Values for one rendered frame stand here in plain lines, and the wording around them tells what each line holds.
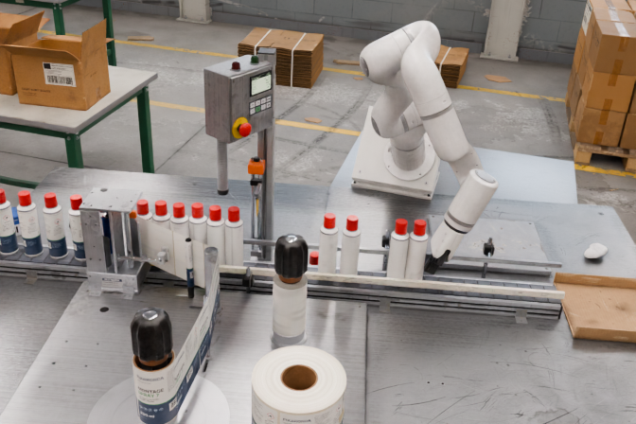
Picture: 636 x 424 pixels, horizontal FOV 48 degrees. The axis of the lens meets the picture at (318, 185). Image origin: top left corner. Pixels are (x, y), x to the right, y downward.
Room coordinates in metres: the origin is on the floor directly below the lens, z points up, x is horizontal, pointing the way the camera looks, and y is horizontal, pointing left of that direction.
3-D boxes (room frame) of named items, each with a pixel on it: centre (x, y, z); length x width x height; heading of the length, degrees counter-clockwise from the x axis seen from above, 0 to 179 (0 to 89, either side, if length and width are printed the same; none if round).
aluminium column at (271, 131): (1.86, 0.15, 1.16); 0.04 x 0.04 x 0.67; 87
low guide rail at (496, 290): (1.66, -0.17, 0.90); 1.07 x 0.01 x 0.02; 87
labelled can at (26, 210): (1.75, 0.83, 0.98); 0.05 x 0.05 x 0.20
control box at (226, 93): (1.81, 0.22, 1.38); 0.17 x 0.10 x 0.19; 142
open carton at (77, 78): (3.25, 1.24, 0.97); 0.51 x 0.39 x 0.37; 171
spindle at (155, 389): (1.13, 0.32, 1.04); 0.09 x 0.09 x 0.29
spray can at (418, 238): (1.70, -0.29, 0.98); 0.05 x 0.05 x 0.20
